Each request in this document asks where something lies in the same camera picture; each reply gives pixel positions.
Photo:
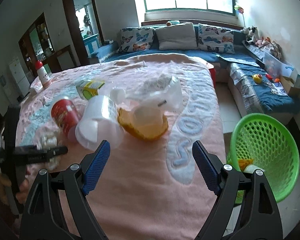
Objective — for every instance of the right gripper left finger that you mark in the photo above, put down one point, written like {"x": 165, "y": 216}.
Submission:
{"x": 43, "y": 216}

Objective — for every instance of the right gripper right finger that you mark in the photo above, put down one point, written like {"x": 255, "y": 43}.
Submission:
{"x": 259, "y": 216}

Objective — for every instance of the red snack can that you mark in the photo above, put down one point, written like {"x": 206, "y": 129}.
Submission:
{"x": 65, "y": 115}

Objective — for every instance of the clear plastic cup container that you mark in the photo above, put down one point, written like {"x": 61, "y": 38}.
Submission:
{"x": 99, "y": 122}

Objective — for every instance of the yellow green drink carton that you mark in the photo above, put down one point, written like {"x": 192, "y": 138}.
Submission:
{"x": 89, "y": 88}

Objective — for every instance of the green plastic trash basket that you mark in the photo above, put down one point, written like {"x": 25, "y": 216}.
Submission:
{"x": 260, "y": 140}

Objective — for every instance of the person's left hand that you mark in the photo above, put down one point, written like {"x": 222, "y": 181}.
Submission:
{"x": 21, "y": 196}

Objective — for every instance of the crumpled white tissue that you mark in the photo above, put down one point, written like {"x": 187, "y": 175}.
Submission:
{"x": 49, "y": 140}

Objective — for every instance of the white bottle red cap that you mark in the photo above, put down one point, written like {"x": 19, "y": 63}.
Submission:
{"x": 42, "y": 74}

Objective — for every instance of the white refrigerator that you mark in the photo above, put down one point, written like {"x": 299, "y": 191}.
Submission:
{"x": 19, "y": 76}

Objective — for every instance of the pink blanket table cover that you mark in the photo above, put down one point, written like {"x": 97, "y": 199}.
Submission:
{"x": 148, "y": 190}

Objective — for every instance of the dark wooden cabinet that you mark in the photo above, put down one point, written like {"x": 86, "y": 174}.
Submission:
{"x": 36, "y": 45}

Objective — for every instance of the blue sofa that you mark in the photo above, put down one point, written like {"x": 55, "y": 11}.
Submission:
{"x": 236, "y": 69}

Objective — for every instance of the orange peel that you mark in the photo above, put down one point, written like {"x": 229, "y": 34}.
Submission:
{"x": 144, "y": 123}

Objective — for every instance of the cardboard box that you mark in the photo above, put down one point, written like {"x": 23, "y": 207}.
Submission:
{"x": 292, "y": 87}

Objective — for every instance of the yellow duck toy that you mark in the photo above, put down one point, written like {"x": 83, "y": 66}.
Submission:
{"x": 257, "y": 78}

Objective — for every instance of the red small toy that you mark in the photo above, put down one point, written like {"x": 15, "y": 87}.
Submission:
{"x": 269, "y": 77}

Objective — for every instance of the clear plastic storage bin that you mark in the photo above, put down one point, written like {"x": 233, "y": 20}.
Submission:
{"x": 275, "y": 67}

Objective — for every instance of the red plastic stool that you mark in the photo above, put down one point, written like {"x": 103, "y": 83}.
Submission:
{"x": 212, "y": 71}

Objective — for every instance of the clear plastic bag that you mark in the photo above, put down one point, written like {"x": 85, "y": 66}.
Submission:
{"x": 162, "y": 92}

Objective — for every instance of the left butterfly pillow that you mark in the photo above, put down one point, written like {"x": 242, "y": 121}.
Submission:
{"x": 136, "y": 39}

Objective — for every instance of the butterfly pillow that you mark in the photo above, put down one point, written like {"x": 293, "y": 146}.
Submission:
{"x": 215, "y": 39}
{"x": 136, "y": 39}

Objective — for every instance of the plush toys pile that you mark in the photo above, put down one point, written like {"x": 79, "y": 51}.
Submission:
{"x": 253, "y": 40}

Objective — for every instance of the right butterfly pillow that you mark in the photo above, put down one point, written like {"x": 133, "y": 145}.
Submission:
{"x": 215, "y": 39}

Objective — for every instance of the plain white pillow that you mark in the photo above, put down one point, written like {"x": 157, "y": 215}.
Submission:
{"x": 177, "y": 37}

